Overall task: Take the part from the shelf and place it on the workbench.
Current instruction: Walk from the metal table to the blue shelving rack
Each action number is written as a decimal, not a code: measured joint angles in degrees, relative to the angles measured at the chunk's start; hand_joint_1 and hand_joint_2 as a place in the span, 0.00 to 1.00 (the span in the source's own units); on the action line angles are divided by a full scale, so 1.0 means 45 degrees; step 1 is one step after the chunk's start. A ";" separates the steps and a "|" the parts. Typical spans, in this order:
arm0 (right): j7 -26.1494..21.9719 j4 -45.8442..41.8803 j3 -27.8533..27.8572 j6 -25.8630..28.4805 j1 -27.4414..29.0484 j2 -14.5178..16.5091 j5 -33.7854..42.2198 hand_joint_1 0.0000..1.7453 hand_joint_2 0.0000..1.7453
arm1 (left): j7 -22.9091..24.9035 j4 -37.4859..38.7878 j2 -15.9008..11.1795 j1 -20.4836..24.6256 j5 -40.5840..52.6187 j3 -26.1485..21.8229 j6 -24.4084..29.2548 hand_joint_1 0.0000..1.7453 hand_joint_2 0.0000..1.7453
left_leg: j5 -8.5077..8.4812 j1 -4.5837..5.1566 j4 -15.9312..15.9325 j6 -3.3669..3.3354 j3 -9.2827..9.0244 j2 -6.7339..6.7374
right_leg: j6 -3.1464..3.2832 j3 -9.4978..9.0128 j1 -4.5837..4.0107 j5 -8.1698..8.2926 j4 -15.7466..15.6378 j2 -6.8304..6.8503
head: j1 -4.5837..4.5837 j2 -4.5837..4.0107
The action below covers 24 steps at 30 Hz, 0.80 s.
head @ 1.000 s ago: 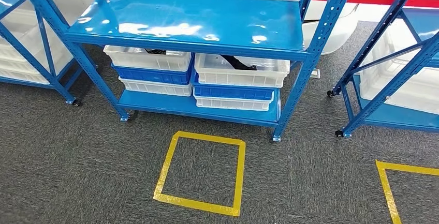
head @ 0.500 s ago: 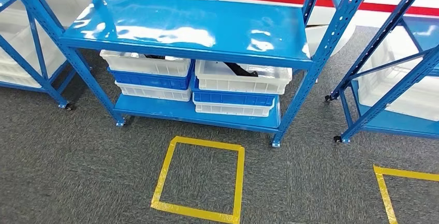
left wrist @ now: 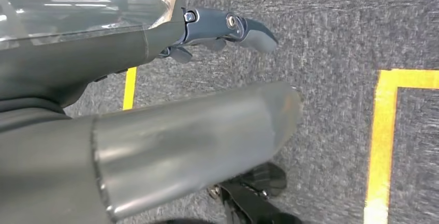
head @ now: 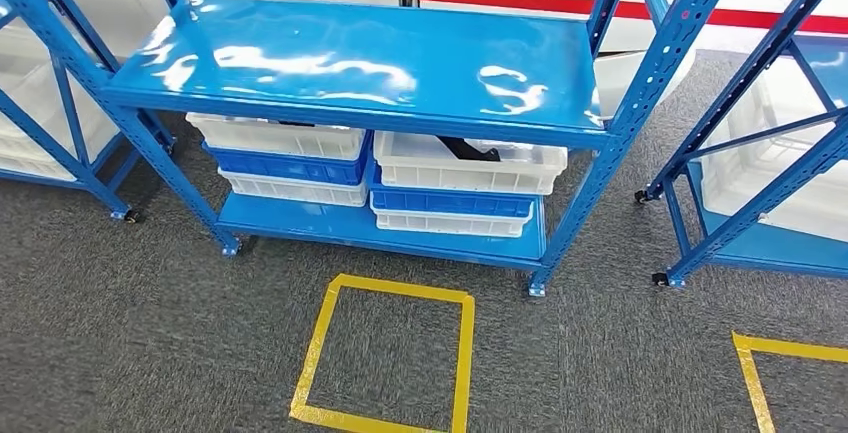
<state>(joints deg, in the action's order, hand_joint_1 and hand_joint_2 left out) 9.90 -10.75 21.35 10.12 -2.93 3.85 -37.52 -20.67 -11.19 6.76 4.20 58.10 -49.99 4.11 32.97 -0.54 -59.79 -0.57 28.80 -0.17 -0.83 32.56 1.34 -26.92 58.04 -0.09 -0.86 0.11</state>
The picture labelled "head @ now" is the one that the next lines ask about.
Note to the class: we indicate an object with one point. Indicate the blue metal shelf rack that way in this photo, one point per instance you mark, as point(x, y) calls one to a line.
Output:
point(748, 244)
point(66, 105)
point(364, 59)

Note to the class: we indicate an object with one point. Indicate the black plastic piece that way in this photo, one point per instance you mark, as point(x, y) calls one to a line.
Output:
point(467, 150)
point(295, 124)

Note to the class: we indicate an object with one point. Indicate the yellow floor tape mark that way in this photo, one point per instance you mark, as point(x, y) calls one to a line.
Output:
point(311, 357)
point(752, 377)

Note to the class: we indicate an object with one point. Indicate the red barrier belt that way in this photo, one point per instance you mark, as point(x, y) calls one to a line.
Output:
point(517, 0)

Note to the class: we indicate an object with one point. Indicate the large white plastic bin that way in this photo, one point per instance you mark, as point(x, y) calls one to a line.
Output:
point(815, 205)
point(20, 138)

